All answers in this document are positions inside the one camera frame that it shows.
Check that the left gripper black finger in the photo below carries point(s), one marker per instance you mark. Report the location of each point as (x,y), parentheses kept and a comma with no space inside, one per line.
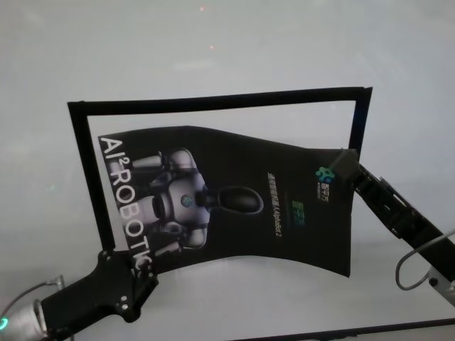
(147,280)

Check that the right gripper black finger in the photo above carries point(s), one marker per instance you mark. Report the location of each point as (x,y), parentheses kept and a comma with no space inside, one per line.
(345,165)

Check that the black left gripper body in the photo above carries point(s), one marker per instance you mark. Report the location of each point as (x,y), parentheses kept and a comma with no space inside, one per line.
(89,295)

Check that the black robot print poster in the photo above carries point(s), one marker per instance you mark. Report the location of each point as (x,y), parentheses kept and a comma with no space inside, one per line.
(249,170)

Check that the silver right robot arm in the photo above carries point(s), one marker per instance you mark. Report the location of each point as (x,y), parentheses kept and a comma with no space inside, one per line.
(442,284)

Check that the black tape frame outline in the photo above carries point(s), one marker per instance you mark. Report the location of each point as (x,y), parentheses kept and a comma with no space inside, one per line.
(213,101)

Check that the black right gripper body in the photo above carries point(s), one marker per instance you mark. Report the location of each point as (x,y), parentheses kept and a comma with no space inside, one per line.
(409,220)

